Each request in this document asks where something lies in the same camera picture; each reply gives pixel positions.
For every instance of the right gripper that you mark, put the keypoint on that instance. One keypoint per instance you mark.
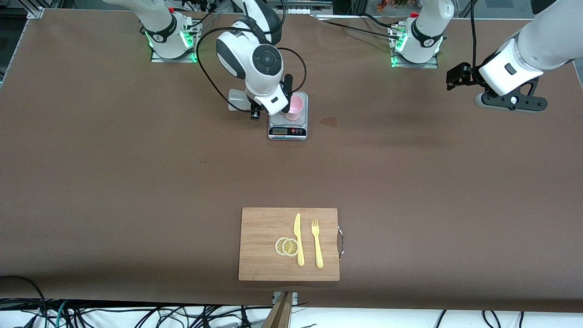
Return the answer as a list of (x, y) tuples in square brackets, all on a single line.
[(287, 91)]

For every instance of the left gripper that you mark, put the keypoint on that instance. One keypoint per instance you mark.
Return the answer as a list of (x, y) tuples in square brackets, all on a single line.
[(468, 74)]

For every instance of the pink plastic cup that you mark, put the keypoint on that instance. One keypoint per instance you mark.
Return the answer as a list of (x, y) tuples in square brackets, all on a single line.
[(297, 107)]

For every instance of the translucent sauce bottle orange cap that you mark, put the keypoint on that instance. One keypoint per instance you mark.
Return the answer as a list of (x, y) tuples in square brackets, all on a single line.
[(237, 99)]

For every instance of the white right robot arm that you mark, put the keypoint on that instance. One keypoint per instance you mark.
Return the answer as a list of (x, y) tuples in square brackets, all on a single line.
[(168, 48)]

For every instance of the silver digital kitchen scale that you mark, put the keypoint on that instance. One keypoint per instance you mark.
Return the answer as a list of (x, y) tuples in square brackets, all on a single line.
[(288, 132)]

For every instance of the white power strip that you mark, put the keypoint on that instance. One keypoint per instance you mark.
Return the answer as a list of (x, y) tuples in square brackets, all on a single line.
[(299, 10)]

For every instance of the yellow plastic knife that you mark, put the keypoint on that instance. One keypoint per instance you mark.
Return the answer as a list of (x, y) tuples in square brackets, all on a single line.
[(298, 237)]

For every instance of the wooden cutting board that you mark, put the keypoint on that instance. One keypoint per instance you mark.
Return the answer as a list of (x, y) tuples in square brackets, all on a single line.
[(259, 237)]

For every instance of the lemon slice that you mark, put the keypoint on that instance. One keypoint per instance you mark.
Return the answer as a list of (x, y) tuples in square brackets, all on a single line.
[(290, 247), (278, 246)]

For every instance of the yellow plastic fork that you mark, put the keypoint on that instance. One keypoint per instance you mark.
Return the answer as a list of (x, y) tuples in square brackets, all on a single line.
[(317, 248)]

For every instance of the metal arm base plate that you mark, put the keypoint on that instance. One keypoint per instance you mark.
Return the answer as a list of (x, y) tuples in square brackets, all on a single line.
[(173, 60), (419, 65)]

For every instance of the small metal bracket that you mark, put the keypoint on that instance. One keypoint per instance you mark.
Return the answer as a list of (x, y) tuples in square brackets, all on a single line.
[(295, 298)]

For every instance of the wooden post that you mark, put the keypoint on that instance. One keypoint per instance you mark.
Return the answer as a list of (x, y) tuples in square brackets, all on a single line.
[(278, 316)]

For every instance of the aluminium frame corner bracket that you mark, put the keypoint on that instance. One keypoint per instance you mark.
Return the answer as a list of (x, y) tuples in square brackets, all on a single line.
[(35, 12)]

